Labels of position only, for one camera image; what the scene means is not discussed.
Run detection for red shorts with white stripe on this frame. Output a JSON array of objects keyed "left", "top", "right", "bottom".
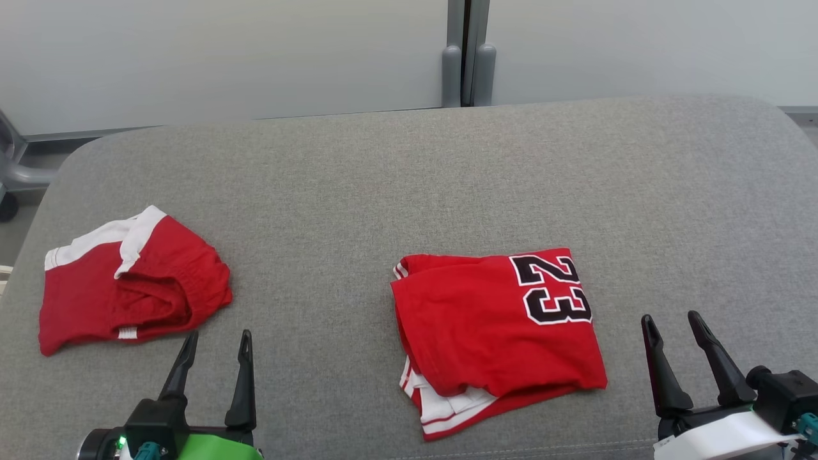
[{"left": 38, "top": 204, "right": 233, "bottom": 357}]

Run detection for grey tubular wheeled stand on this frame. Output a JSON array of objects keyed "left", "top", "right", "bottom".
[{"left": 0, "top": 109, "right": 59, "bottom": 223}]

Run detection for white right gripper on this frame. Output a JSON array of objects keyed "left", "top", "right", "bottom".
[{"left": 641, "top": 310, "right": 801, "bottom": 460}]

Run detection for right camera cable teal plug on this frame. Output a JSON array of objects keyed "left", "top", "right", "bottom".
[{"left": 792, "top": 412, "right": 818, "bottom": 460}]

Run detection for grey partition post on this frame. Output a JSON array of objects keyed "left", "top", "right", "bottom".
[
  {"left": 472, "top": 0, "right": 497, "bottom": 107},
  {"left": 441, "top": 0, "right": 463, "bottom": 108}
]

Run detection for grey partition bottom rail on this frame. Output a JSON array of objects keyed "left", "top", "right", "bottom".
[
  {"left": 776, "top": 104, "right": 818, "bottom": 128},
  {"left": 19, "top": 123, "right": 167, "bottom": 144}
]

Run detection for red white jersey shirt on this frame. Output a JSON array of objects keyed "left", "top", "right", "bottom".
[{"left": 390, "top": 247, "right": 609, "bottom": 443}]

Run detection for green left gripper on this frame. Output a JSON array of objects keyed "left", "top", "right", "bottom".
[{"left": 77, "top": 329, "right": 265, "bottom": 460}]

